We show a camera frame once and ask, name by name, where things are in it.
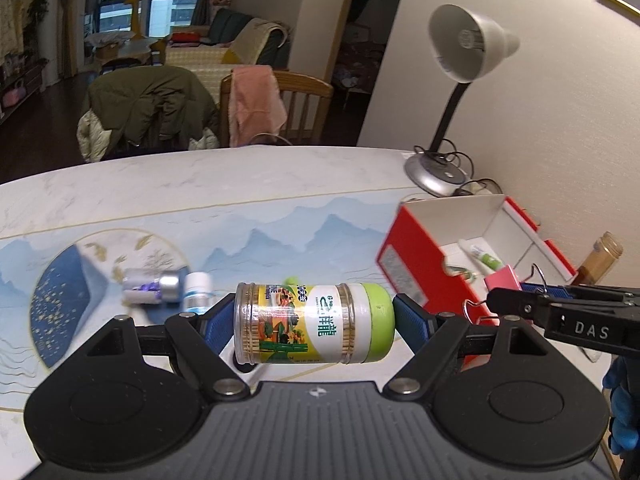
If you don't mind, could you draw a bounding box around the green-lid labelled jar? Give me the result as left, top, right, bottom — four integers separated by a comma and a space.
233, 283, 395, 365

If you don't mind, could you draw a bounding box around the clear jar silver lid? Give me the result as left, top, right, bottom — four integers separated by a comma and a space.
122, 269, 183, 304

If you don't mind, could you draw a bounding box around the pink binder clip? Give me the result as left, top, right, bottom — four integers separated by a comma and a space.
462, 263, 549, 324

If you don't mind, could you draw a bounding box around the green white glue stick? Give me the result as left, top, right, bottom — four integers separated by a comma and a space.
458, 240, 504, 272

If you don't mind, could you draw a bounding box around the small white-cap bottle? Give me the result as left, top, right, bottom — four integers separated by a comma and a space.
181, 272, 215, 314

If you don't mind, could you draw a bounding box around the red cardboard box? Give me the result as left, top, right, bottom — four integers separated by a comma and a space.
378, 195, 576, 318

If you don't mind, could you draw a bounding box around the white quilted garment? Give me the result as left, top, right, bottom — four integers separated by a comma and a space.
76, 110, 112, 162

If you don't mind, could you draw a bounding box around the olive green jacket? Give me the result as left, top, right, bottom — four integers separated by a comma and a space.
80, 65, 220, 160

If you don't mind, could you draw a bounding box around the pink cloth on chair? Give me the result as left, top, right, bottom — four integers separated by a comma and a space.
228, 65, 288, 148

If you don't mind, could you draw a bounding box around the wooden chair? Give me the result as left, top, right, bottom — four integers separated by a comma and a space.
218, 70, 333, 148

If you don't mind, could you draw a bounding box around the white desk lamp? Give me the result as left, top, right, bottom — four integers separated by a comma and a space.
404, 3, 521, 197

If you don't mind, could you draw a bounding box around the sofa with blankets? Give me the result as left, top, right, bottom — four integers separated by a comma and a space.
157, 8, 291, 101

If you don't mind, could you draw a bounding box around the black lamp cable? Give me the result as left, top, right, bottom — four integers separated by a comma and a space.
412, 138, 504, 196

